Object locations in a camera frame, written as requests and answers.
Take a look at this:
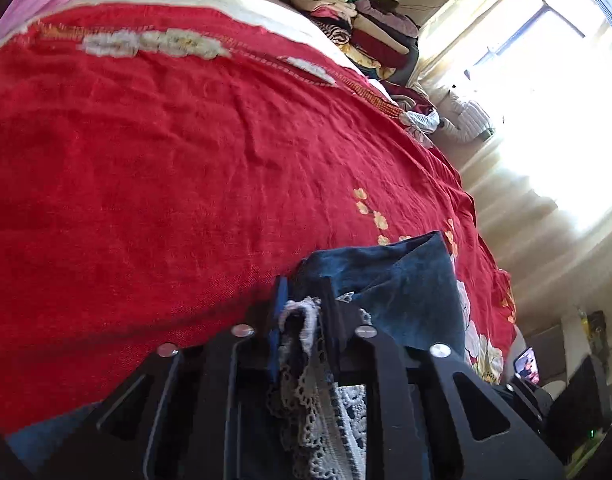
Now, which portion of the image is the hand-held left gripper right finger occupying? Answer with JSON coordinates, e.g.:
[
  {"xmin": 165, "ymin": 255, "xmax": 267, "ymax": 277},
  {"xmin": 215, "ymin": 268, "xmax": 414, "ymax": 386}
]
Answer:
[{"xmin": 320, "ymin": 277, "xmax": 566, "ymax": 480}]

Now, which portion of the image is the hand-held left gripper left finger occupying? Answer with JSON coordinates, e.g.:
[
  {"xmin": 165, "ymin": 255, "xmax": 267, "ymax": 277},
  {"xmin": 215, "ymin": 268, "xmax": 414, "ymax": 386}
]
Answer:
[{"xmin": 83, "ymin": 275, "xmax": 291, "ymax": 480}]

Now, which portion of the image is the blue denim pants lace trim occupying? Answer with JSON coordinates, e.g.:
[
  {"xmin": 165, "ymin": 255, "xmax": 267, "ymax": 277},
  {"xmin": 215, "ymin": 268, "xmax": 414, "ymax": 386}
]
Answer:
[{"xmin": 6, "ymin": 231, "xmax": 469, "ymax": 480}]

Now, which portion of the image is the red embroidered bedspread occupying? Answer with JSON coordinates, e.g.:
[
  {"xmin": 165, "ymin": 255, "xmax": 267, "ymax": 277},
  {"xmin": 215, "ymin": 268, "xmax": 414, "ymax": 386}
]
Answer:
[{"xmin": 0, "ymin": 2, "xmax": 519, "ymax": 436}]

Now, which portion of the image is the cream curtain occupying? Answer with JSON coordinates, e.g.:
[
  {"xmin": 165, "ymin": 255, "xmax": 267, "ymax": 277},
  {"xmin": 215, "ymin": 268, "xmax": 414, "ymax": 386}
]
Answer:
[{"xmin": 416, "ymin": 0, "xmax": 612, "ymax": 341}]

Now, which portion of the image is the smartphone with lit screen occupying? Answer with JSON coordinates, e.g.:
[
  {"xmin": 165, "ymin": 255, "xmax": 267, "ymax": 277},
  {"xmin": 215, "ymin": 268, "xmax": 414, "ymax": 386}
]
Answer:
[{"xmin": 514, "ymin": 347, "xmax": 540, "ymax": 385}]

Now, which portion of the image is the red and white clothes heap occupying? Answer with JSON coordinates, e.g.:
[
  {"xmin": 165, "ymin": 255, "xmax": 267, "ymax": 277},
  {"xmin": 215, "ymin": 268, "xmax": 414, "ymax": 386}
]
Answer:
[{"xmin": 386, "ymin": 82, "xmax": 443, "ymax": 147}]

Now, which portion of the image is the white puffy jacket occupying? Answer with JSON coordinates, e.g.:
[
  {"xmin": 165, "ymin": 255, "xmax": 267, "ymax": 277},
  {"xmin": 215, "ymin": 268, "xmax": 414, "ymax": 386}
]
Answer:
[{"xmin": 437, "ymin": 91, "xmax": 496, "ymax": 144}]

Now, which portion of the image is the dark furniture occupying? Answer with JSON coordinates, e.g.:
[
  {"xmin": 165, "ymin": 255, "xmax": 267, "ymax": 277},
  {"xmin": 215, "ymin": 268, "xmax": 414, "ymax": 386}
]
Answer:
[{"xmin": 548, "ymin": 354, "xmax": 612, "ymax": 463}]

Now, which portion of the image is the stack of folded clothes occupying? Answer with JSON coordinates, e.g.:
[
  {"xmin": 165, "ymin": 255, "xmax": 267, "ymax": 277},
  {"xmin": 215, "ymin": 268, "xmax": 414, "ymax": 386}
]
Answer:
[{"xmin": 289, "ymin": 0, "xmax": 423, "ymax": 83}]

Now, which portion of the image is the window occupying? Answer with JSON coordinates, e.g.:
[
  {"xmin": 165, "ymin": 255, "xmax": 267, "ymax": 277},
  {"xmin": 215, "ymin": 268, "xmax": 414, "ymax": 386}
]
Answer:
[{"xmin": 463, "ymin": 0, "xmax": 612, "ymax": 236}]

